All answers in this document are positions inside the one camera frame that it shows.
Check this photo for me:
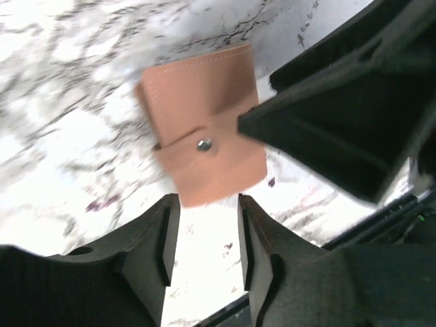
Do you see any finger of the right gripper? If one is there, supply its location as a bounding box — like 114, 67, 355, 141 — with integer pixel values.
270, 1, 435, 99
238, 20, 435, 203

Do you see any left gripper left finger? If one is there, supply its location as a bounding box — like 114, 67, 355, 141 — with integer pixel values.
1, 194, 180, 326

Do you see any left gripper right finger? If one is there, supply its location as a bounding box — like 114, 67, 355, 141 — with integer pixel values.
238, 195, 435, 326

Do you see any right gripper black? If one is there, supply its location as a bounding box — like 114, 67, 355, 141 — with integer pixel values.
323, 132, 435, 250

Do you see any brown leather card holder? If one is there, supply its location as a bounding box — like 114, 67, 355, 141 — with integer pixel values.
135, 43, 267, 207

